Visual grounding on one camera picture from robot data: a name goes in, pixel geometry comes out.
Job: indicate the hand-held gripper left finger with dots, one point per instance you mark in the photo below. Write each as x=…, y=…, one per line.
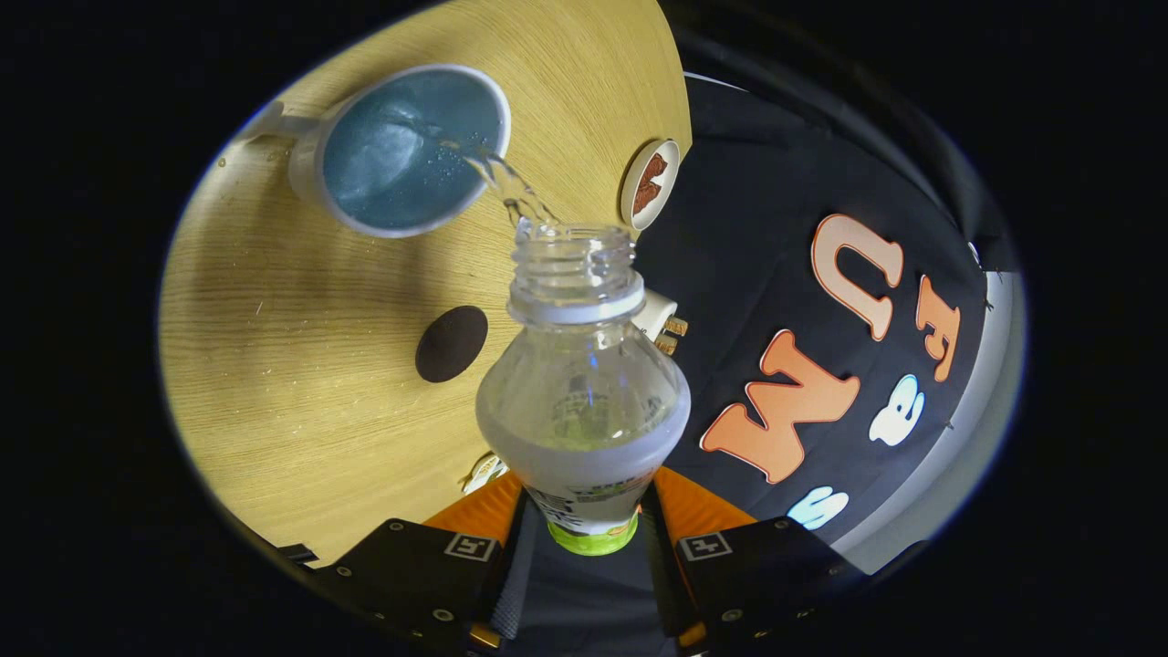
x=520, y=566

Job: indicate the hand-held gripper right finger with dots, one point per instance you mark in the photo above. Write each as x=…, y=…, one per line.
x=659, y=566

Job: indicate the clear plastic juice bottle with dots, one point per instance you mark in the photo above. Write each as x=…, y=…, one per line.
x=584, y=401

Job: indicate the dark round coaster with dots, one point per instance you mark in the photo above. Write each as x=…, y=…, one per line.
x=452, y=344

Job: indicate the white cup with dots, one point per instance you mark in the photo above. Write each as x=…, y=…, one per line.
x=365, y=192

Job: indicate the white divided bean dish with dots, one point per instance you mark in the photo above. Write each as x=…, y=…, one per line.
x=482, y=473

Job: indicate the toast slice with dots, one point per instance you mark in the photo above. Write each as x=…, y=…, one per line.
x=676, y=325
x=667, y=344

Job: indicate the small black block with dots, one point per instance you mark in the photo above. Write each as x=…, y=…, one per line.
x=297, y=552

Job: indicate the white toast holder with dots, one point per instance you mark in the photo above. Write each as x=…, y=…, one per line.
x=652, y=310

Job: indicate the wooden table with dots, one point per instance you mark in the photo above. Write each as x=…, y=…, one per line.
x=274, y=365

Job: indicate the red-brown food piece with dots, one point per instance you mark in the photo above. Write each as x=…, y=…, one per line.
x=652, y=170
x=646, y=196

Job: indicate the small white plate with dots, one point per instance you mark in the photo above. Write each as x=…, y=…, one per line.
x=671, y=187

